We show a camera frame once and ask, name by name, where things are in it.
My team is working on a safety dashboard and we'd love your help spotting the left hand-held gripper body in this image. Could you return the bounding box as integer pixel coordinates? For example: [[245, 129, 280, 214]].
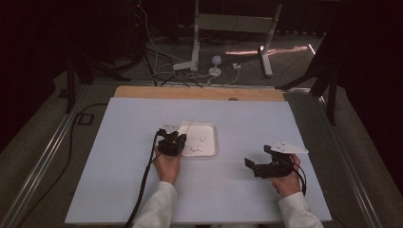
[[157, 123, 187, 157]]

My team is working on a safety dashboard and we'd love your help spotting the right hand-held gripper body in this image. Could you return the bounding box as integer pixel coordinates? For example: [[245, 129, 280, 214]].
[[253, 141, 309, 180]]

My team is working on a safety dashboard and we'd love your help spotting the square metal tray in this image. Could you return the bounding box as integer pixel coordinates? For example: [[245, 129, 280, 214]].
[[177, 121, 219, 158]]

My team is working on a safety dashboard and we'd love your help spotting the person's right hand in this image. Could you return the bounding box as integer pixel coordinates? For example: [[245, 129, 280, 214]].
[[270, 154, 301, 198]]

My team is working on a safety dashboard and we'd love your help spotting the person's left hand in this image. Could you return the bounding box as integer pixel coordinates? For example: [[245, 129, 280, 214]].
[[154, 148, 182, 186]]

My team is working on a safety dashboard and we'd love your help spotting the pale blue table mat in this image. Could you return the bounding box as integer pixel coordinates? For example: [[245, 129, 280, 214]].
[[65, 97, 333, 224]]

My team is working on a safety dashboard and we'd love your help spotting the white power strip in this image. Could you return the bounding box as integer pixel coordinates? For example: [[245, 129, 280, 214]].
[[172, 61, 198, 71]]

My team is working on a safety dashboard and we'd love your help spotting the black angled stand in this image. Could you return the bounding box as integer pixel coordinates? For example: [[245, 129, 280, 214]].
[[275, 31, 339, 126]]

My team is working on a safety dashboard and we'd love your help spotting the black square floor plate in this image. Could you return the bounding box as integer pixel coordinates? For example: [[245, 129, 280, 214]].
[[76, 112, 95, 126]]

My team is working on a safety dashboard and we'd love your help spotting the black tripod stand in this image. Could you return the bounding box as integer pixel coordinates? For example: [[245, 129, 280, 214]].
[[65, 47, 132, 114]]

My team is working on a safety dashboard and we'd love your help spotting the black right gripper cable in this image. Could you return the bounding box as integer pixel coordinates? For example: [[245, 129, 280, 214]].
[[290, 162, 308, 197]]

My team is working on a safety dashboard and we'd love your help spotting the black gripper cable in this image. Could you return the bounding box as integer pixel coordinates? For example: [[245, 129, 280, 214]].
[[124, 132, 160, 228], [290, 162, 308, 197]]

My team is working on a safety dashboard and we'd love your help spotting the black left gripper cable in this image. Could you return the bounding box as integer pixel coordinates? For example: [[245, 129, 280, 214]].
[[124, 132, 160, 228]]

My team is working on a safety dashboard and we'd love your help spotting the bundle of black cables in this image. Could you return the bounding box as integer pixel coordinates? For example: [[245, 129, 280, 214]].
[[143, 48, 204, 88]]

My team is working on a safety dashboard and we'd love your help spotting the aluminium floor rail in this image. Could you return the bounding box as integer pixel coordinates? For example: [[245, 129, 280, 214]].
[[315, 94, 385, 228], [0, 84, 93, 228]]

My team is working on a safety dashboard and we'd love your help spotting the white ball-shaped camera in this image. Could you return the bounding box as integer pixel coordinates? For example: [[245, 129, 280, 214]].
[[208, 55, 222, 78]]

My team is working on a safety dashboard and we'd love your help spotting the long black floor cable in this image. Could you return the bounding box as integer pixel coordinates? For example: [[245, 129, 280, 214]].
[[17, 103, 108, 228]]

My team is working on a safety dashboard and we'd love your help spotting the white cable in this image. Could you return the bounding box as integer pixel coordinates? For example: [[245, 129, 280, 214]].
[[138, 0, 185, 65]]

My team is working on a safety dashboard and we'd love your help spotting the white metal stand frame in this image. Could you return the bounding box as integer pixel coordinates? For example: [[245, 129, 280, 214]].
[[190, 0, 283, 78]]

